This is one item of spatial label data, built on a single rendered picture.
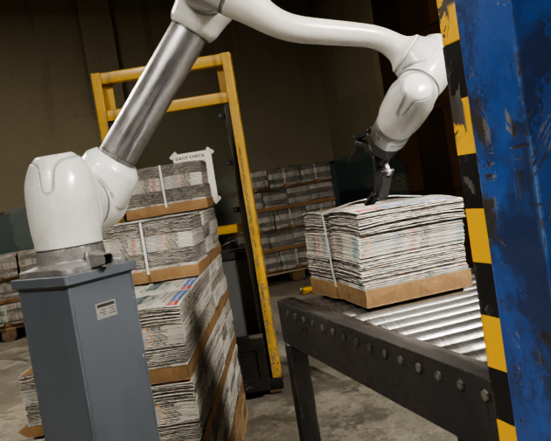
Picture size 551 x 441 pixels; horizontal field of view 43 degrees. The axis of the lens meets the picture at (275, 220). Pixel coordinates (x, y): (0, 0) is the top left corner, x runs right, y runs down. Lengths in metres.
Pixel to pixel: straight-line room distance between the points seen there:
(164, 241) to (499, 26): 2.12
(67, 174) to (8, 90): 7.61
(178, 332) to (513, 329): 1.52
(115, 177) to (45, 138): 7.35
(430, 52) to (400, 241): 0.44
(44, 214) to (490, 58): 1.20
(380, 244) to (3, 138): 7.78
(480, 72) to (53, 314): 1.21
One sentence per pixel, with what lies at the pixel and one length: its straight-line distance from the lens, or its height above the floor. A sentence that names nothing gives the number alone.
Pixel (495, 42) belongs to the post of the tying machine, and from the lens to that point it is 0.58.
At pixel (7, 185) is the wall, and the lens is 9.08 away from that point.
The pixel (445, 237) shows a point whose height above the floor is 0.93.
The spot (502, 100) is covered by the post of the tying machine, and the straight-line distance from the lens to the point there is 0.58.
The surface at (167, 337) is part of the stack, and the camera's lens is 2.05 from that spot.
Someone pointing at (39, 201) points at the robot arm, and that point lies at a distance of 1.62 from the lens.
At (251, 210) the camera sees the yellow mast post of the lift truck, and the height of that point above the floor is 1.01.
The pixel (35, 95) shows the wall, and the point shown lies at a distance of 9.19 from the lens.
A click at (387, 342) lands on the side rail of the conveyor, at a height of 0.80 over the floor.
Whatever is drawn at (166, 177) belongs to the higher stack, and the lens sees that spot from 3.19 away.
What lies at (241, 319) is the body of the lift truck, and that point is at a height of 0.41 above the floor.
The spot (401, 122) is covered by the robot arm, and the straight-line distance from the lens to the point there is 1.57.
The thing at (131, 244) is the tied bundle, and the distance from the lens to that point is 2.62.
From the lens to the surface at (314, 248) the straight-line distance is 1.90.
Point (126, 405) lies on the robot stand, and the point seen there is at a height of 0.68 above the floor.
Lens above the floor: 1.13
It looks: 3 degrees down
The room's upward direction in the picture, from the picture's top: 9 degrees counter-clockwise
